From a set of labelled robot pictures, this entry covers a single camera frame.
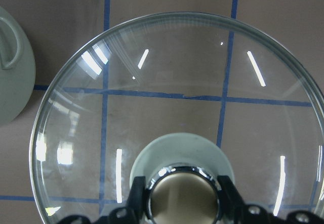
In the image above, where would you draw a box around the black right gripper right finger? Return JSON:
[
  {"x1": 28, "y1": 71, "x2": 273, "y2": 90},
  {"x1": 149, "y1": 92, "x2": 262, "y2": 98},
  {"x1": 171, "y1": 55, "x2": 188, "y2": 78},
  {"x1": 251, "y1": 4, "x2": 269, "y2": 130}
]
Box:
[{"x1": 217, "y1": 175, "x2": 316, "y2": 223}]

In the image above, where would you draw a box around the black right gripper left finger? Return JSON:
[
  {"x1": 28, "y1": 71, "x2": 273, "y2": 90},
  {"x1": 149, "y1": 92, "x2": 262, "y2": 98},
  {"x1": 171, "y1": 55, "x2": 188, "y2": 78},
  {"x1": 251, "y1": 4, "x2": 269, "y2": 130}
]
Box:
[{"x1": 58, "y1": 176, "x2": 146, "y2": 224}]

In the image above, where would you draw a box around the glass pot lid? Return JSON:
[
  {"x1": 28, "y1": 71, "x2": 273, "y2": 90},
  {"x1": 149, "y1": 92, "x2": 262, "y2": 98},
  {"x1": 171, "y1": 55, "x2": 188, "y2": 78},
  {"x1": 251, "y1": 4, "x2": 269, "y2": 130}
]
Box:
[{"x1": 29, "y1": 12, "x2": 323, "y2": 223}]

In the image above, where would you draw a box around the pale green cooking pot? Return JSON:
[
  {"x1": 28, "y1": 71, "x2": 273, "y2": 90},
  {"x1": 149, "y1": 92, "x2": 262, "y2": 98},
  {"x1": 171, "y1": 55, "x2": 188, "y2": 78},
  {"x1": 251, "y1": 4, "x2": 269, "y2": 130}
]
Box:
[{"x1": 1, "y1": 8, "x2": 36, "y2": 126}]

